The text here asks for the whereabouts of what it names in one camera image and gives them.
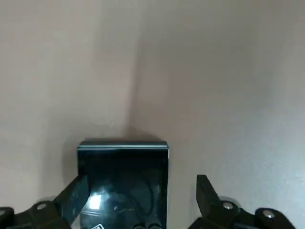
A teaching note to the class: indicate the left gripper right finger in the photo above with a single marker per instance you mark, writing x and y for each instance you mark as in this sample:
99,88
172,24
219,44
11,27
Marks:
214,214

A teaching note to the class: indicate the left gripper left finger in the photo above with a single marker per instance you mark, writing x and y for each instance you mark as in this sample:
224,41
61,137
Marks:
40,217

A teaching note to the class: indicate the small black object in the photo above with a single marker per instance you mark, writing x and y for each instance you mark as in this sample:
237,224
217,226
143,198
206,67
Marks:
124,167

